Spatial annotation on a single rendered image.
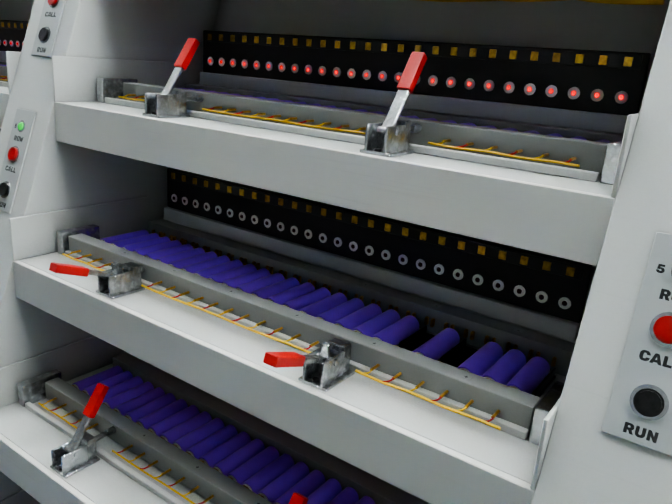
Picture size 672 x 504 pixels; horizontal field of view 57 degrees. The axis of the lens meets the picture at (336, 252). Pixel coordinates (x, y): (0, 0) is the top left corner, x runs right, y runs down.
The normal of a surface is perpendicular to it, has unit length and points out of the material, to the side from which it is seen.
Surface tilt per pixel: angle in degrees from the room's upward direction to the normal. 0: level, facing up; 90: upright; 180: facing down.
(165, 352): 109
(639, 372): 90
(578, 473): 90
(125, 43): 90
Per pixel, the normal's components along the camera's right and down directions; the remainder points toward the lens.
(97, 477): 0.07, -0.95
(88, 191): 0.81, 0.23
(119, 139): -0.58, 0.20
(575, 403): -0.52, -0.12
